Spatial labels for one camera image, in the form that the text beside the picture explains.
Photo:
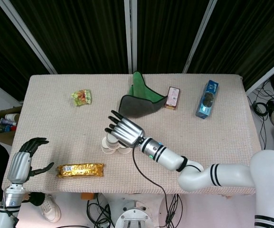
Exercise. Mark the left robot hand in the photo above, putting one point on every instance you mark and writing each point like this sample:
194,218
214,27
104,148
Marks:
19,167

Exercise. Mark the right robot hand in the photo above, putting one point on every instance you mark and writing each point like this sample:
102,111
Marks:
129,131

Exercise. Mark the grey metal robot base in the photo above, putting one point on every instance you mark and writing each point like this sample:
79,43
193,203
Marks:
133,215

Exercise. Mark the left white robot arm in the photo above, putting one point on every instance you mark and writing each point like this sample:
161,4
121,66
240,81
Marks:
12,199

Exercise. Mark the green and grey cloth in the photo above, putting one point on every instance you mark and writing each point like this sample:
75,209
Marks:
136,107

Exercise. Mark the black trouser leg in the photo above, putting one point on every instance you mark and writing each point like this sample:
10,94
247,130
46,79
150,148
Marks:
37,199

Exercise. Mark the blue purple tube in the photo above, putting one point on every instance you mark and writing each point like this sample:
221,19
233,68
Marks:
7,122

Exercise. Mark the white bottle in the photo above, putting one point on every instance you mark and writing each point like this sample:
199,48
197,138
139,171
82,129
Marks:
12,116

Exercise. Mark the small pink brown carton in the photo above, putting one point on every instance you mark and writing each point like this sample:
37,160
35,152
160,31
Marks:
172,97

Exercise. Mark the green crumpled snack bag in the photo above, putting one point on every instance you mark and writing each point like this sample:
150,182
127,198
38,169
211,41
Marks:
81,97

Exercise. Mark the gold foil snack package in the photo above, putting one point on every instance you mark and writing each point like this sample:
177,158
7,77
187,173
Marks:
79,169

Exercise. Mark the beige waffle tablecloth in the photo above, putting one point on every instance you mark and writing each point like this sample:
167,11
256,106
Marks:
68,123

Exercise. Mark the orange box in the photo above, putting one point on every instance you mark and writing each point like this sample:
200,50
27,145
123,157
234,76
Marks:
88,196

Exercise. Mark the blue cookie package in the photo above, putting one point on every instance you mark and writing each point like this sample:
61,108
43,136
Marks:
206,102

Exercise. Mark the white frame post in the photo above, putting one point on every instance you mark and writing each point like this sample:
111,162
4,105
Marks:
130,35
267,74
27,35
199,35

